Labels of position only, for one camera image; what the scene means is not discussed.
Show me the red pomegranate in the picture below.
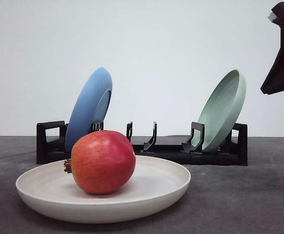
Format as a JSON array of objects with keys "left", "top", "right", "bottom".
[{"left": 63, "top": 130, "right": 136, "bottom": 195}]

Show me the white plate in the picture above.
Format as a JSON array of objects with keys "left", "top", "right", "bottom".
[{"left": 16, "top": 158, "right": 191, "bottom": 224}]

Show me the green plate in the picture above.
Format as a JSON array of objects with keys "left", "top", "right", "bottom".
[{"left": 197, "top": 69, "right": 247, "bottom": 151}]

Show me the blue plate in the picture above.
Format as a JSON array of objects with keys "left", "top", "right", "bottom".
[{"left": 65, "top": 67, "right": 113, "bottom": 152}]

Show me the black plastic dish rack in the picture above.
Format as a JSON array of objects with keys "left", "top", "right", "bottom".
[{"left": 36, "top": 120, "right": 248, "bottom": 166}]

